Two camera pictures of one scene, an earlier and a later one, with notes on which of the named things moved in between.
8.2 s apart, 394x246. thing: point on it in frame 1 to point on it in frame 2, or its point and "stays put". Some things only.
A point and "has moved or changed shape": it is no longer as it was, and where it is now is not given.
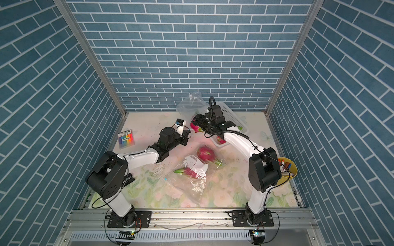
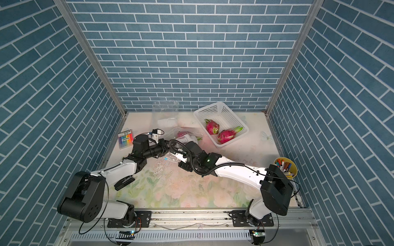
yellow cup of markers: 288,168 stays put
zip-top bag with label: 191,106 to 165,117
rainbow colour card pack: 126,139 stays put
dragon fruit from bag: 196,128 has moved or changed shape
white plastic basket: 229,116 stays put
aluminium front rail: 88,227 stays put
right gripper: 199,118 to 184,166
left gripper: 183,137 to 163,147
